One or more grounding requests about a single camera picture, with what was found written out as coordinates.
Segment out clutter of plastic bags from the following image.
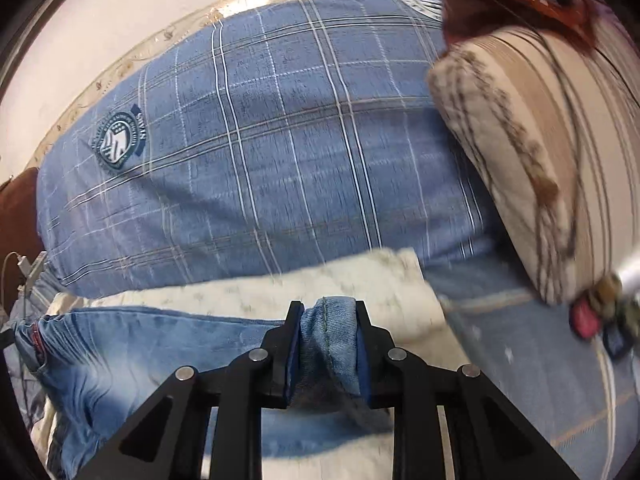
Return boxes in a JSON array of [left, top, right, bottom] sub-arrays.
[[568, 274, 639, 361]]

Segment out white charger cable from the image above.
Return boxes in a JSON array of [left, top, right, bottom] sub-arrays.
[[0, 251, 32, 311]]

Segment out beige striped pillow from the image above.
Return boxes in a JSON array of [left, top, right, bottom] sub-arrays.
[[427, 21, 639, 304]]

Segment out blue denim jeans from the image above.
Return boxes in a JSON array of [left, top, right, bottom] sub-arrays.
[[14, 297, 392, 479]]

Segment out blue plaid pillow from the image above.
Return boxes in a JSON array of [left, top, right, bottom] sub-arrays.
[[37, 0, 502, 298]]

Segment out brown wooden headboard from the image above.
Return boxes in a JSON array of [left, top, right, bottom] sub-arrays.
[[0, 167, 43, 314]]

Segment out cream leaf-print blanket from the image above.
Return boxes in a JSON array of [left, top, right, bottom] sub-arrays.
[[30, 249, 467, 479]]

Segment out grey patterned quilt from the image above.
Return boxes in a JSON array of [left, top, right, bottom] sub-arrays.
[[423, 254, 639, 479]]

